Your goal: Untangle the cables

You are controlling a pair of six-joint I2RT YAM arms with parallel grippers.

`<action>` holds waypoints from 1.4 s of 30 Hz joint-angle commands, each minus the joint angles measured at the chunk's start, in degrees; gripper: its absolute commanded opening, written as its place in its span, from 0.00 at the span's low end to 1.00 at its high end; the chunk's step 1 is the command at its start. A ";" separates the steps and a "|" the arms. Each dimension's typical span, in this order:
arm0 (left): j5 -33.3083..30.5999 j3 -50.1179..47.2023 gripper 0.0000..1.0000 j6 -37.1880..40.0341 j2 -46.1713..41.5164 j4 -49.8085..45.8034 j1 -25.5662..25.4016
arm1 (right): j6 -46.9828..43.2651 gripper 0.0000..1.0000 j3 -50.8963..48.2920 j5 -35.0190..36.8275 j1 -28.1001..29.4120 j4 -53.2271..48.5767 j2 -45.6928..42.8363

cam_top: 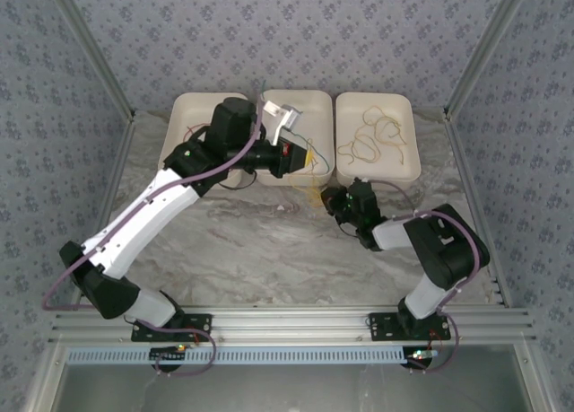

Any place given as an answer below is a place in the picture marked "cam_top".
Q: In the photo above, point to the aluminium front rail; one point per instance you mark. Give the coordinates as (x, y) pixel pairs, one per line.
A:
(291, 324)

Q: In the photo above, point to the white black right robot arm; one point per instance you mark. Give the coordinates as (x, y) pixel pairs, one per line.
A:
(448, 259)

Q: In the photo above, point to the small circuit board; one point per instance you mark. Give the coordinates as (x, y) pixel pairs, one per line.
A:
(421, 356)

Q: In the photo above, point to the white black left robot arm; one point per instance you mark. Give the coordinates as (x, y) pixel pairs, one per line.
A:
(148, 225)

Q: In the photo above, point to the aluminium frame leg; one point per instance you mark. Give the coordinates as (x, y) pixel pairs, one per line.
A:
(536, 380)
(44, 380)

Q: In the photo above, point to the aluminium corner post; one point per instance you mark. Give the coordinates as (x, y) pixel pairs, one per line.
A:
(94, 48)
(485, 48)

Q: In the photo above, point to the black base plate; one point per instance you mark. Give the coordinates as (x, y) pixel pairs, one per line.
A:
(197, 324)
(385, 326)

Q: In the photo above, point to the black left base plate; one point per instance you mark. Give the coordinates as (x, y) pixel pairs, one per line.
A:
(197, 324)

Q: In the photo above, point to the white plastic tray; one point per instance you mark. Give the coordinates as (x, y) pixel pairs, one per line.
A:
(314, 111)
(403, 102)
(188, 111)

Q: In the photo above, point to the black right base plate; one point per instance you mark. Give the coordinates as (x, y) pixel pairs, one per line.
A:
(385, 326)

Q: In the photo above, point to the aluminium side rail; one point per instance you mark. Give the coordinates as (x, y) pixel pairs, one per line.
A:
(464, 160)
(118, 160)

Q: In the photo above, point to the grey metal panel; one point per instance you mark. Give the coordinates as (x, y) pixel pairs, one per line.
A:
(291, 389)

